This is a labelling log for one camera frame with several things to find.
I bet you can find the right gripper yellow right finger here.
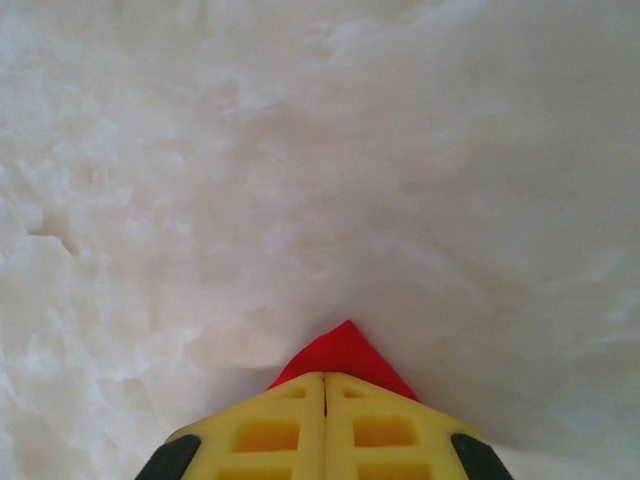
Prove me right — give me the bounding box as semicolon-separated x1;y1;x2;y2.
323;372;517;480

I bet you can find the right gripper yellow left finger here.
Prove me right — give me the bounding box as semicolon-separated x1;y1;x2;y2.
133;372;327;480

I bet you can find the red t-shirt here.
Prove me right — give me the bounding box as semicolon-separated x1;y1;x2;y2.
264;318;420;404

